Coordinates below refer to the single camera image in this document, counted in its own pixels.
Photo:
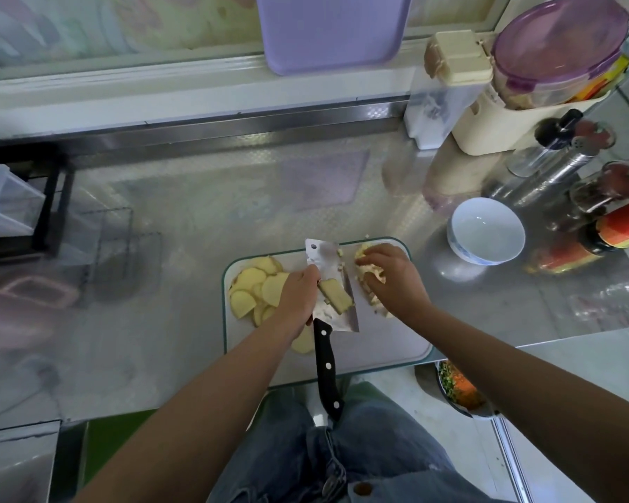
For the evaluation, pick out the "pile of yellow potato slices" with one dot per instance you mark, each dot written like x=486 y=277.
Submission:
x=254 y=288

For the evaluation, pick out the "white cutting board green rim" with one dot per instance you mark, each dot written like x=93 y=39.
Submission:
x=388 y=346

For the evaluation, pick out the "white bowl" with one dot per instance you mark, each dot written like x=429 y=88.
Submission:
x=486 y=230

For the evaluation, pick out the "glass bottle black cap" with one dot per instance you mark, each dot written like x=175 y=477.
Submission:
x=550 y=141

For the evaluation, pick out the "person's right forearm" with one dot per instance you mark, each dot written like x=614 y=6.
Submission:
x=540 y=408

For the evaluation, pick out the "black metal rack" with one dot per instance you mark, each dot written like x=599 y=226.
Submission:
x=58 y=199

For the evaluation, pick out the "metal bowl with scraps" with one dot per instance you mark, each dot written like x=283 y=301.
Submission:
x=461 y=391

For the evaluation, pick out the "clear container cream lid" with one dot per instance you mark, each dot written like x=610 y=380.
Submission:
x=446 y=97

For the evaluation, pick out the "person's right hand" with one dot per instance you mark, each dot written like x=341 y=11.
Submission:
x=398 y=283

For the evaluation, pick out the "steel bin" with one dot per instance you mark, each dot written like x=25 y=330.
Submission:
x=16 y=464

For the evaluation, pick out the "clear plastic storage box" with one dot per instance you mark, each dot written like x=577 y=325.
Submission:
x=5 y=199

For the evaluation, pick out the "glass jar red lid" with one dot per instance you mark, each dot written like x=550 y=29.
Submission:
x=613 y=183

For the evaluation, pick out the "sauce bottle red label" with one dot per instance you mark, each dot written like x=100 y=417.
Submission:
x=624 y=227

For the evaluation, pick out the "cream plastic canister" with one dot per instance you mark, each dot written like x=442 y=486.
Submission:
x=493 y=131

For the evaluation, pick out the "clear plastic bottle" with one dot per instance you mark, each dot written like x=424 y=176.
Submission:
x=619 y=298

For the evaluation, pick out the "person's blue jeans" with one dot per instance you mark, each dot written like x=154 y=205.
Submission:
x=294 y=466

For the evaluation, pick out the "pile of diced potato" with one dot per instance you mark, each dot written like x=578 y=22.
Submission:
x=369 y=272

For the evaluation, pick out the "person's left hand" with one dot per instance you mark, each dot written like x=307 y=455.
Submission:
x=296 y=298

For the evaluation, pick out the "purple lid food container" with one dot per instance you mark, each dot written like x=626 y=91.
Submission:
x=561 y=52

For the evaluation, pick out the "purple plastic cutting board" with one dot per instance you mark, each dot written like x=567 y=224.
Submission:
x=330 y=31

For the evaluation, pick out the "person's left forearm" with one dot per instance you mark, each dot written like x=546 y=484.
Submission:
x=184 y=424

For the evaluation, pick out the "steel cleaver knife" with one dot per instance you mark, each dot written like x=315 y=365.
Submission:
x=327 y=372

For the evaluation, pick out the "green mat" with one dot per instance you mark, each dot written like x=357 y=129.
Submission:
x=115 y=440

